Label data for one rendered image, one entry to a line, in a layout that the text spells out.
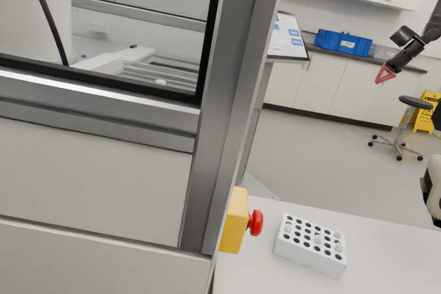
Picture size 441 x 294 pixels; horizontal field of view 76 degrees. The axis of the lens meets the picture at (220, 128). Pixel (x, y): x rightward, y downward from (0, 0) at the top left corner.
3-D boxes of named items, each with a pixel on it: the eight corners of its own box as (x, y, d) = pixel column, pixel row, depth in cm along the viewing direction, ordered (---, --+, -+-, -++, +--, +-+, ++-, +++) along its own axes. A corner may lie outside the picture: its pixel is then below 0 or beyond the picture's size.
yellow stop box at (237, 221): (241, 222, 48) (251, 188, 45) (242, 256, 41) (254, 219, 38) (212, 216, 48) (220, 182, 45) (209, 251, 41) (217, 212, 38)
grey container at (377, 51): (389, 60, 403) (394, 47, 396) (401, 63, 375) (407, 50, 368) (362, 54, 400) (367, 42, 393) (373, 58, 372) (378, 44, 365)
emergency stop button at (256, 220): (258, 224, 46) (264, 205, 44) (259, 243, 42) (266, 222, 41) (239, 221, 46) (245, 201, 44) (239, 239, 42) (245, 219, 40)
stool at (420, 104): (398, 142, 359) (420, 96, 334) (428, 167, 305) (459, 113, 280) (356, 134, 355) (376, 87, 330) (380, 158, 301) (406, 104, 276)
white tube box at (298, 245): (337, 247, 58) (344, 233, 56) (339, 280, 50) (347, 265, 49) (279, 225, 61) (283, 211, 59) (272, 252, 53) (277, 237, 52)
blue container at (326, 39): (354, 52, 397) (359, 37, 388) (367, 58, 360) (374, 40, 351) (312, 44, 393) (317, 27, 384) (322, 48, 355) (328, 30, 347)
